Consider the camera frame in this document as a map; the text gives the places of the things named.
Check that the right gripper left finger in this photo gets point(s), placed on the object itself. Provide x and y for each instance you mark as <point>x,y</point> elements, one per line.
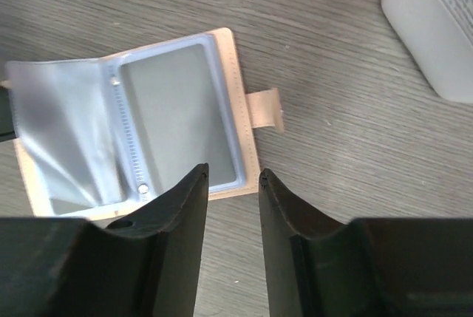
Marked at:
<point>146,263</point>

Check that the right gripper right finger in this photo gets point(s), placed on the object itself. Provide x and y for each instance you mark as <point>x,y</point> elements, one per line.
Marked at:
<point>317,266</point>

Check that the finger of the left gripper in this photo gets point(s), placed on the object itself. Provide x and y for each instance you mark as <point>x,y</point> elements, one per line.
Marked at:
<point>7,131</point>

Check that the beige card holder wallet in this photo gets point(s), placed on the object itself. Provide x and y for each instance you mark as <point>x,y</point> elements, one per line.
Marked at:
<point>100,137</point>

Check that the white bottle grey cap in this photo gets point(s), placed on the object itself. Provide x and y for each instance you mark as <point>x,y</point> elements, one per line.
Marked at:
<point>438,35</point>

